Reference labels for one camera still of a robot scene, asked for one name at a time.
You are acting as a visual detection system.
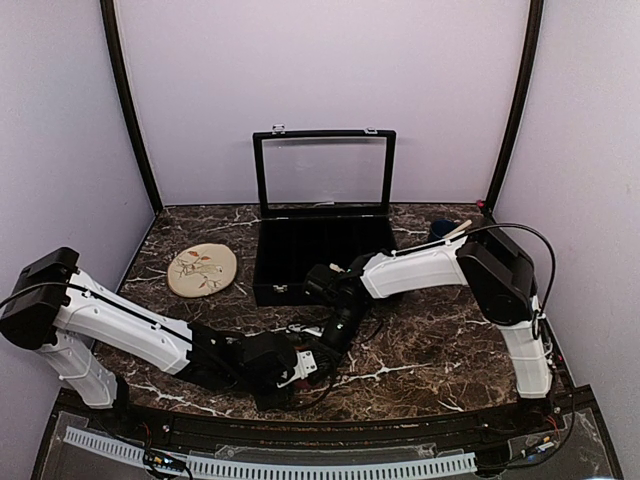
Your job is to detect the beige brown block sock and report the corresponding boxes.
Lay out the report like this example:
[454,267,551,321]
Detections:
[329,263,346,273]

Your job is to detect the maroon purple orange sock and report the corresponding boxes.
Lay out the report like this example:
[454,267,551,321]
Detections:
[295,379,312,391]

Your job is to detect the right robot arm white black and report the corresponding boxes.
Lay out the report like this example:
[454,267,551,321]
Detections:
[303,223,553,434]

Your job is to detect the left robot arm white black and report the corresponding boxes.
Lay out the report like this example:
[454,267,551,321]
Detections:
[1,247,317,436]

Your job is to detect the black display case with lid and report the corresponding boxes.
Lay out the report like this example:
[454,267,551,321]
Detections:
[252,127,397,307]

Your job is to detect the beige round embroidered coaster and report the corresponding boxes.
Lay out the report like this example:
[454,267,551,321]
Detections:
[167,243,237,298]

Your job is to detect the dark blue mug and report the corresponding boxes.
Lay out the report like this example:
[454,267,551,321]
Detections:
[428,219,459,242]

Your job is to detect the wooden stick in mug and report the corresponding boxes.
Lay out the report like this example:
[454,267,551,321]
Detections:
[445,220,472,238]

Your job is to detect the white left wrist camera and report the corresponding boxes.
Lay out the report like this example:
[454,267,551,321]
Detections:
[276,350,318,388]

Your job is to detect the white slotted cable duct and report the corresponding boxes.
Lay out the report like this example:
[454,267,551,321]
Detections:
[63,427,477,479]

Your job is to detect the right black frame post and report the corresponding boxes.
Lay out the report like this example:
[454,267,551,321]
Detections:
[482,0,545,217]

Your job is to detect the black frame post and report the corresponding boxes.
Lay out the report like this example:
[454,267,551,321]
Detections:
[99,0,164,216]
[482,0,545,217]

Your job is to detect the left black frame post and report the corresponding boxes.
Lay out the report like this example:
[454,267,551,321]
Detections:
[99,0,164,216]

